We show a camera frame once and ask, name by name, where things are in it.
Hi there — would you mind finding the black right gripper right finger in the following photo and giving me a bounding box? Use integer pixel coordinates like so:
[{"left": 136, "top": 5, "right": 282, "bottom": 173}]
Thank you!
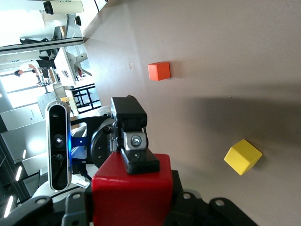
[{"left": 164, "top": 169, "right": 259, "bottom": 226}]

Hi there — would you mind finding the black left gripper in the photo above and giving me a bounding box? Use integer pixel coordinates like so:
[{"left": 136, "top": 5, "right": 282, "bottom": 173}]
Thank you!
[{"left": 90, "top": 95, "right": 160, "bottom": 175}]

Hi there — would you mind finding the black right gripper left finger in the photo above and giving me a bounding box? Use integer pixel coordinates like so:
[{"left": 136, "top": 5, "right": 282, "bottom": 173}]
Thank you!
[{"left": 0, "top": 188, "right": 93, "bottom": 226}]

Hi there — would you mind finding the red wooden block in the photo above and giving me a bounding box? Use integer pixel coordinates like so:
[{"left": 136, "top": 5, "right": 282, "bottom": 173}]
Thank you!
[{"left": 91, "top": 153, "right": 174, "bottom": 226}]

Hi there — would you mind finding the orange wooden block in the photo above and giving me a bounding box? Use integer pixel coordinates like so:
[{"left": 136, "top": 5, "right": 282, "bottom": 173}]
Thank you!
[{"left": 147, "top": 61, "right": 171, "bottom": 81}]

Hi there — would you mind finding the yellow wooden block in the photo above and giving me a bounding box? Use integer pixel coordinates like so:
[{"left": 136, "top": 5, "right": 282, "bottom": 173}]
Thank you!
[{"left": 223, "top": 139, "right": 263, "bottom": 176}]

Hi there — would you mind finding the white office desk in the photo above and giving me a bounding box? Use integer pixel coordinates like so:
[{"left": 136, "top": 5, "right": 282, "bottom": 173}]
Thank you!
[{"left": 53, "top": 48, "right": 95, "bottom": 87}]

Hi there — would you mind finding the white paper notice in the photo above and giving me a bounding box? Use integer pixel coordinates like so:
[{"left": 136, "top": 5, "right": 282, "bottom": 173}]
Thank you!
[{"left": 37, "top": 92, "right": 57, "bottom": 119}]

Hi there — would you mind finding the white cabinet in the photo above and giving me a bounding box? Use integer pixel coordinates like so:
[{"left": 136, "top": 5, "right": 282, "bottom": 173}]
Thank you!
[{"left": 0, "top": 103, "right": 49, "bottom": 171}]

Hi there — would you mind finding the black office chair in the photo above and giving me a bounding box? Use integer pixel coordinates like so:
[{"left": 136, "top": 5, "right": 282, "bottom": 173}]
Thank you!
[{"left": 37, "top": 48, "right": 57, "bottom": 69}]

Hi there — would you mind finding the person in white shirt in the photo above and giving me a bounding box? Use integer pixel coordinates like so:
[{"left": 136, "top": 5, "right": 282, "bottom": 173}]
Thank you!
[{"left": 13, "top": 59, "right": 40, "bottom": 78}]

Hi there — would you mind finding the white cylinder black cap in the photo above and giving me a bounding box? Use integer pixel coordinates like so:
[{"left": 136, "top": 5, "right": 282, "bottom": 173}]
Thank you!
[{"left": 43, "top": 0, "right": 84, "bottom": 14}]

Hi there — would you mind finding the brown table cover sheet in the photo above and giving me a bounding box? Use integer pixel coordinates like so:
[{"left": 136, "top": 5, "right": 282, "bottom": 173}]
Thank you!
[{"left": 82, "top": 0, "right": 301, "bottom": 226}]

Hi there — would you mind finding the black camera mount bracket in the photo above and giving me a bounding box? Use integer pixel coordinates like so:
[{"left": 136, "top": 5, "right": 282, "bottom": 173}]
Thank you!
[{"left": 69, "top": 114, "right": 114, "bottom": 139}]

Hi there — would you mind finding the blue metal mount bracket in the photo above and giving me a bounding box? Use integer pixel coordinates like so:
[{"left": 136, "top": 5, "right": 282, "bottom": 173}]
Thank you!
[{"left": 70, "top": 137, "right": 92, "bottom": 149}]

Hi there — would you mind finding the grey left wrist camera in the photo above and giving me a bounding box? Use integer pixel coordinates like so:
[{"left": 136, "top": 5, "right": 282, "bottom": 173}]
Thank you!
[{"left": 45, "top": 100, "right": 71, "bottom": 192}]

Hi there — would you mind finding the metal camera mast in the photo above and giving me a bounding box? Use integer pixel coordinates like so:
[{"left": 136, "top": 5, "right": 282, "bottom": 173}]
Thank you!
[{"left": 0, "top": 37, "right": 85, "bottom": 52}]

